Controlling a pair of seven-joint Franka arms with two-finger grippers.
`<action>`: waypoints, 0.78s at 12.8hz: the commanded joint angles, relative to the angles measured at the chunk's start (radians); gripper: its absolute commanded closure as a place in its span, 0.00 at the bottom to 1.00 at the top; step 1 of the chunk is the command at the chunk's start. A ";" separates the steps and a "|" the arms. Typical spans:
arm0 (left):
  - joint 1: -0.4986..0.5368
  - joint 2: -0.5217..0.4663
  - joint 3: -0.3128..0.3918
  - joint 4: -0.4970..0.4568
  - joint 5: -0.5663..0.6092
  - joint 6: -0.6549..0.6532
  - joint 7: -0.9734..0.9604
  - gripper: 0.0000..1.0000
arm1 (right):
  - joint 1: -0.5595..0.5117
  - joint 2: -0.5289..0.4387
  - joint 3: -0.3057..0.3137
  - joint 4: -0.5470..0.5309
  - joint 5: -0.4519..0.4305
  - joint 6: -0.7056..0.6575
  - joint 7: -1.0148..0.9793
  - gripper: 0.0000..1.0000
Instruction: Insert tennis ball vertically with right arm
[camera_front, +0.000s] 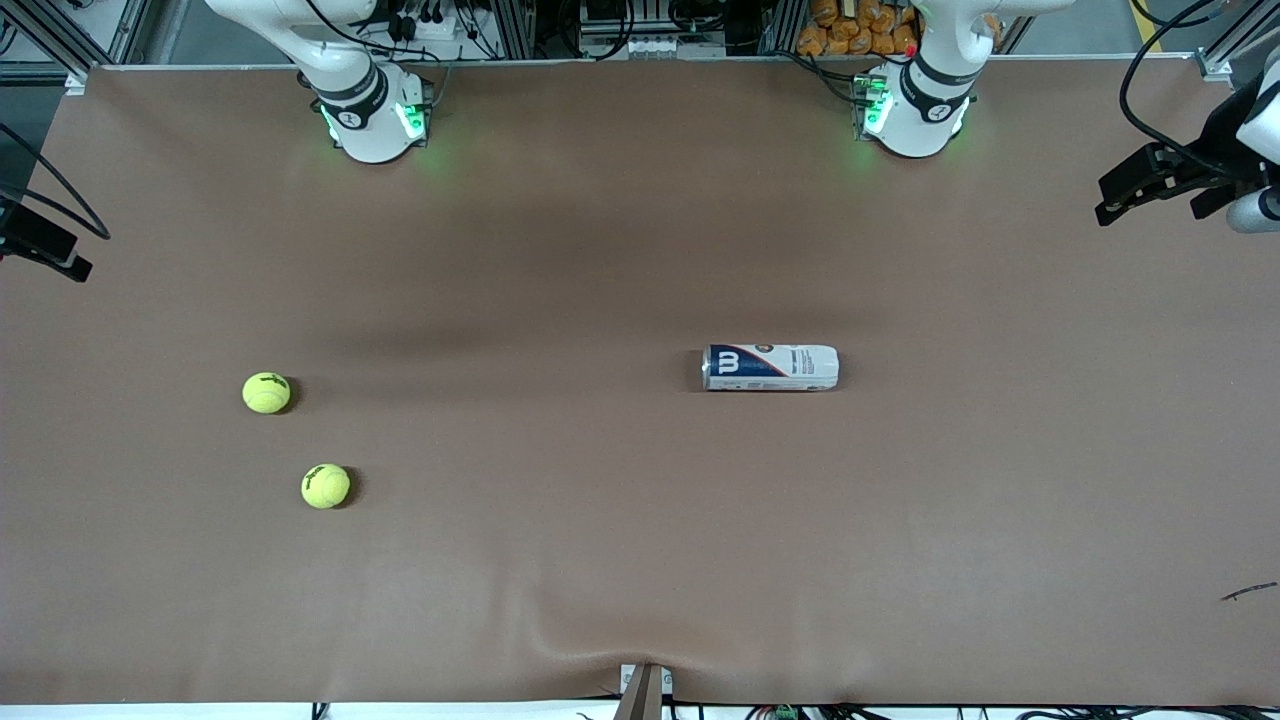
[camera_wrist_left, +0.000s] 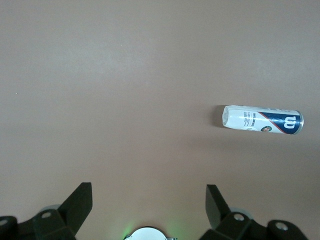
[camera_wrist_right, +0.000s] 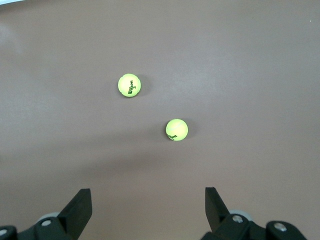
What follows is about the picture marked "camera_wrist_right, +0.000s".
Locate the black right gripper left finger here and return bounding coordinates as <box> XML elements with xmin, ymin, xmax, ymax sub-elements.
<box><xmin>0</xmin><ymin>188</ymin><xmax>93</xmax><ymax>240</ymax></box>

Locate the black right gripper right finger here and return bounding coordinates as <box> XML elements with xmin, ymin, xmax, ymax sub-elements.
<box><xmin>199</xmin><ymin>186</ymin><xmax>308</xmax><ymax>240</ymax></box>

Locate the yellow tennis ball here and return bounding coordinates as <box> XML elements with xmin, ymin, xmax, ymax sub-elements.
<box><xmin>117</xmin><ymin>73</ymin><xmax>143</xmax><ymax>99</ymax></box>
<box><xmin>165</xmin><ymin>118</ymin><xmax>189</xmax><ymax>142</ymax></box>

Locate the brown table mat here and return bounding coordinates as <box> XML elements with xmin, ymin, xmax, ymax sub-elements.
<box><xmin>0</xmin><ymin>0</ymin><xmax>320</xmax><ymax>240</ymax></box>

